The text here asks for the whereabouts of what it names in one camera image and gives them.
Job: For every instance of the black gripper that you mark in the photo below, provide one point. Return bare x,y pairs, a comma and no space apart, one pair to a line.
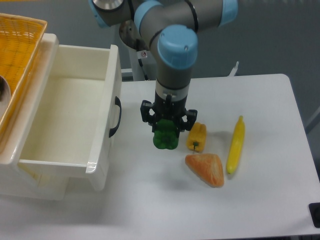
168,109

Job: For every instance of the green bell pepper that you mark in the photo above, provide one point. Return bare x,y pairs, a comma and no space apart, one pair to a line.
165,135

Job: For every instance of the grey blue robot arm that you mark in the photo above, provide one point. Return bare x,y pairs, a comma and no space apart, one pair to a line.
170,33

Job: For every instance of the yellow bell pepper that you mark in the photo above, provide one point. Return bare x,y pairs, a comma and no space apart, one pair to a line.
197,136

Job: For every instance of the open upper white drawer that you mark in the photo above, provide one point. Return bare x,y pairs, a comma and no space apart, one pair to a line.
69,136

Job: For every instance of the white drawer cabinet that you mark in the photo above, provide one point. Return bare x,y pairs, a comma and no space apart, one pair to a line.
16,178

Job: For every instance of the orange triangular bread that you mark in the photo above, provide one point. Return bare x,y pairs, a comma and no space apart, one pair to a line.
208,167

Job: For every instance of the yellow banana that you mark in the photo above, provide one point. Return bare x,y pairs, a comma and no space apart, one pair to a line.
236,146

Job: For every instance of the yellow woven basket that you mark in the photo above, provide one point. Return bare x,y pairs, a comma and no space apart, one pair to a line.
20,38

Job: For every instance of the white bowl in basket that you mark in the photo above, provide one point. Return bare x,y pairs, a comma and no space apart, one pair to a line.
5,96

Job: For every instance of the black object at table edge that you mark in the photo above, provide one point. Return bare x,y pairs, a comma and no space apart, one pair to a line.
314,209

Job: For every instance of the black drawer handle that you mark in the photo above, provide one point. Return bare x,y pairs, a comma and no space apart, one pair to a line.
117,116

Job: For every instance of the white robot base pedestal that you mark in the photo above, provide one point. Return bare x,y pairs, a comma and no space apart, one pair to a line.
143,64

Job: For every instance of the white metal bracket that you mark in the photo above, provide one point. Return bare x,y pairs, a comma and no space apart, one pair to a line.
234,70

